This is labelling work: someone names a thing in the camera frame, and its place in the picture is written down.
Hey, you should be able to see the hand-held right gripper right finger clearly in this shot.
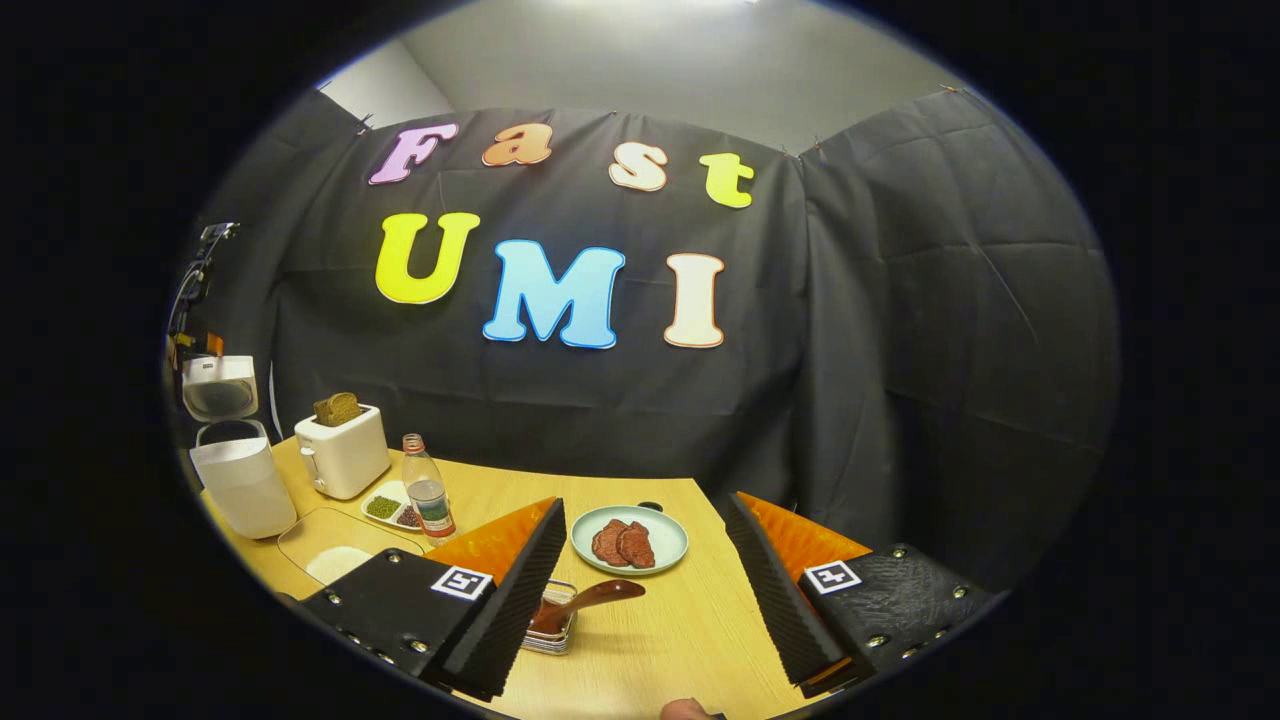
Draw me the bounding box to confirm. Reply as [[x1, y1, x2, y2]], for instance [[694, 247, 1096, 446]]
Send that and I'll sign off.
[[722, 490, 1001, 699]]

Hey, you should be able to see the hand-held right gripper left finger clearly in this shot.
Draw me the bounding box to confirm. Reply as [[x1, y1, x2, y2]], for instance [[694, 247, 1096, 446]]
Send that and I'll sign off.
[[300, 497, 568, 702]]

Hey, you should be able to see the brown wooden spoon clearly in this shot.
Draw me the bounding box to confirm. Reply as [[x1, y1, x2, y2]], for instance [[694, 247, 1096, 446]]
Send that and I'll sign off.
[[528, 579, 647, 636]]

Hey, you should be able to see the white rice cooker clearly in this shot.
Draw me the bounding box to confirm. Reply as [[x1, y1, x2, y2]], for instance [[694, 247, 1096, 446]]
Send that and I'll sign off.
[[182, 355, 299, 541]]

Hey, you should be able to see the clear box of white rice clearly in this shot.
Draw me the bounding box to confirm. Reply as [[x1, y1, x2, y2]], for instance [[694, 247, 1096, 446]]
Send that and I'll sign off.
[[277, 507, 427, 587]]

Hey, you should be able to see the brown meat slice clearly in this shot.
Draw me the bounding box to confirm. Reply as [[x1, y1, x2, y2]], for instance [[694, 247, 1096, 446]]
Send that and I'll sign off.
[[592, 519, 631, 567], [617, 521, 657, 570]]

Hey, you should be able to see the green plate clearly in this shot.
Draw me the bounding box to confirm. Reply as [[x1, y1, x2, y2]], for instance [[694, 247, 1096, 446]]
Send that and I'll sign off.
[[570, 504, 690, 577]]

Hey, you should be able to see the clear plastic bottle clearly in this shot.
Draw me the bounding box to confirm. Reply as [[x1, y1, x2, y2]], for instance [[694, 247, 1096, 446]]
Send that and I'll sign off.
[[402, 433, 457, 541]]

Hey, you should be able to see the divided white dish of beans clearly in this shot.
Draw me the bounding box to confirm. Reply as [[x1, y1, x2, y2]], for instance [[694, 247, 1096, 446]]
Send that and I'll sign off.
[[361, 480, 427, 531]]

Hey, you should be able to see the white toaster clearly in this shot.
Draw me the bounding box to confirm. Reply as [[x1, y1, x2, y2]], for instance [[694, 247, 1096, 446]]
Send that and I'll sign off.
[[294, 403, 392, 501]]

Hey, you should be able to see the black backdrop cloth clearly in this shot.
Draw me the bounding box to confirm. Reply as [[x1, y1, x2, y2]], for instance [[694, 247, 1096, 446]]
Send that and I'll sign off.
[[172, 88, 1119, 593]]

